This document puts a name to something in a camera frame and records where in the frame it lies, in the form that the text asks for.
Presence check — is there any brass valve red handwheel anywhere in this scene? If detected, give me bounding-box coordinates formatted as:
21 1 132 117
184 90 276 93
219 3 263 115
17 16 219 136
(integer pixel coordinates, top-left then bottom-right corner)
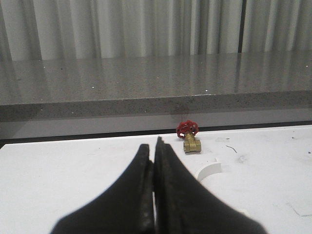
176 120 201 153

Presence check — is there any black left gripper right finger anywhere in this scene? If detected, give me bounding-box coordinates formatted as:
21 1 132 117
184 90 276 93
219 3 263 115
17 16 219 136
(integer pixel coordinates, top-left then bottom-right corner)
154 137 266 234

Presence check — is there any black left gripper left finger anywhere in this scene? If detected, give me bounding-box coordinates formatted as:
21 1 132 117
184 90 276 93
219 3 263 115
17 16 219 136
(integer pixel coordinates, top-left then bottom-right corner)
52 144 155 234

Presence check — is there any grey stone countertop ledge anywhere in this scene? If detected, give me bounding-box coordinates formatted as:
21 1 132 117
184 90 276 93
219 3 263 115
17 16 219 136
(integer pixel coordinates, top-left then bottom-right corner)
0 50 312 122

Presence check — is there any white half clamp ring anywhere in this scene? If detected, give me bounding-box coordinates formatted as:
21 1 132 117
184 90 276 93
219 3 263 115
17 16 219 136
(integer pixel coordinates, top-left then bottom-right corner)
195 157 222 181

